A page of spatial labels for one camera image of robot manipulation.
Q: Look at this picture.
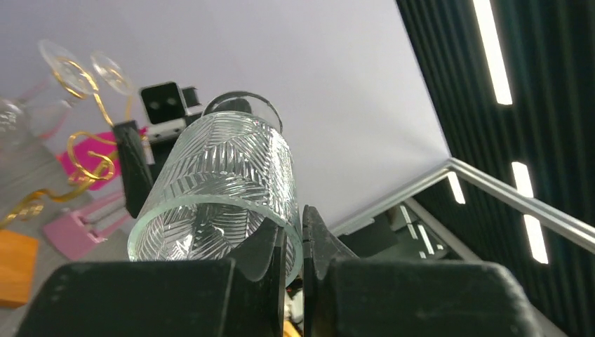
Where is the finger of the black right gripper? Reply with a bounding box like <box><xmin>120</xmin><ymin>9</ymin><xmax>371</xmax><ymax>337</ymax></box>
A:
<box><xmin>112</xmin><ymin>120</ymin><xmax>154</xmax><ymax>218</ymax></box>

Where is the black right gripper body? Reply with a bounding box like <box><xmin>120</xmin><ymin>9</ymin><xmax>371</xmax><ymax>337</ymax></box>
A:
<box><xmin>139</xmin><ymin>81</ymin><xmax>201</xmax><ymax>179</ymax></box>

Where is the gold wire glass rack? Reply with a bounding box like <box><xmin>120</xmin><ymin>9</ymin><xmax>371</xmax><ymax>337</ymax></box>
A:
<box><xmin>0</xmin><ymin>56</ymin><xmax>135</xmax><ymax>231</ymax></box>

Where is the pink plastic wine glass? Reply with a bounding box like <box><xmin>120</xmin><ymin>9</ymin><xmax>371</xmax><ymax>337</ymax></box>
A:
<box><xmin>56</xmin><ymin>131</ymin><xmax>121</xmax><ymax>191</ymax></box>

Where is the clear patterned wine glass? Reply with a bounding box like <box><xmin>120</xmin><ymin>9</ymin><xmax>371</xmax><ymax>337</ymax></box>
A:
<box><xmin>127</xmin><ymin>91</ymin><xmax>303</xmax><ymax>284</ymax></box>

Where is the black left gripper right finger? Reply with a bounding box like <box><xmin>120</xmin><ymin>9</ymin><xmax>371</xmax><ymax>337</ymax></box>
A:
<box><xmin>302</xmin><ymin>206</ymin><xmax>543</xmax><ymax>336</ymax></box>

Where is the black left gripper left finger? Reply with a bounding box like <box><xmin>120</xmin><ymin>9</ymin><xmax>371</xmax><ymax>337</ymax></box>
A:
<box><xmin>17</xmin><ymin>219</ymin><xmax>286</xmax><ymax>336</ymax></box>

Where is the orange wooden rack base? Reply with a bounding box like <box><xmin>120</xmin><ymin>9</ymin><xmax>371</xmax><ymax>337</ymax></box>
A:
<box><xmin>1</xmin><ymin>230</ymin><xmax>39</xmax><ymax>308</ymax></box>

